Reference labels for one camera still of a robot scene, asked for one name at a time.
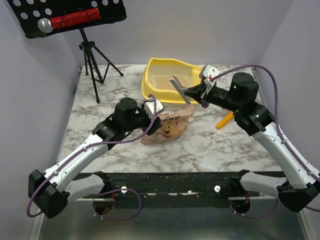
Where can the yellow litter box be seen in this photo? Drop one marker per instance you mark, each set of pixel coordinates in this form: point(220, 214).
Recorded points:
point(168, 66)

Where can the beige cat litter pile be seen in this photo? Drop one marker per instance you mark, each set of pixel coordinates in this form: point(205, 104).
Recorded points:
point(162, 82)

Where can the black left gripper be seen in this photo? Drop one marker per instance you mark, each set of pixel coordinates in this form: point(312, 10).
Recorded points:
point(155, 126)

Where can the pink cat litter bag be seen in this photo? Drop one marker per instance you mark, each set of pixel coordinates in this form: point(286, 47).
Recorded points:
point(173, 126)

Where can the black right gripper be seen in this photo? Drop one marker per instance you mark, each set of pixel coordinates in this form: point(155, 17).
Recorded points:
point(202, 92)

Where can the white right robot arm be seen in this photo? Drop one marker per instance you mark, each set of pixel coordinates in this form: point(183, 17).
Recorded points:
point(299, 186)

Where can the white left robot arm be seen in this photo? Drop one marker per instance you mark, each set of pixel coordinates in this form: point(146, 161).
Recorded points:
point(52, 189)

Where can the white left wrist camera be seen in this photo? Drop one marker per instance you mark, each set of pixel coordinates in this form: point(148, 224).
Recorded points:
point(153, 107)

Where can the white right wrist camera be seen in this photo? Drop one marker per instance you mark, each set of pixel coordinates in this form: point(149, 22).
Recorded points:
point(207, 74)

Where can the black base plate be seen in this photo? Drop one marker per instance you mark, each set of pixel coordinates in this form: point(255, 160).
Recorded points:
point(176, 190)

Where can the orange plastic scoop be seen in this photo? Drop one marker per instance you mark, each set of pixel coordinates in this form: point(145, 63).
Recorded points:
point(225, 120)

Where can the red silver microphone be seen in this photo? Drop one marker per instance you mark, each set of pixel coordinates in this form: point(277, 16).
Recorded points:
point(48, 25)

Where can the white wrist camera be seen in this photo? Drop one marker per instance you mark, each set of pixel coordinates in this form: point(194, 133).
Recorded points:
point(153, 107)
point(207, 74)

